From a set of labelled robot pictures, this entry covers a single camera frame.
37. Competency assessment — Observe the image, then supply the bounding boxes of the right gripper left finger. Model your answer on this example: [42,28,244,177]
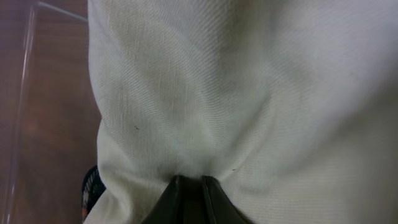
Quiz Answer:
[142,175,183,224]

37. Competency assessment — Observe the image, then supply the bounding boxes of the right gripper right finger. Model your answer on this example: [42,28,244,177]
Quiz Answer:
[201,175,249,224]

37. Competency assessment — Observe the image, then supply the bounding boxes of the cream white cloth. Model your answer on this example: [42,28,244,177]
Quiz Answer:
[86,0,397,223]

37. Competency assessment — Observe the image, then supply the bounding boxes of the clear plastic storage bin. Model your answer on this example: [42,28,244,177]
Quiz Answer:
[1,1,87,223]

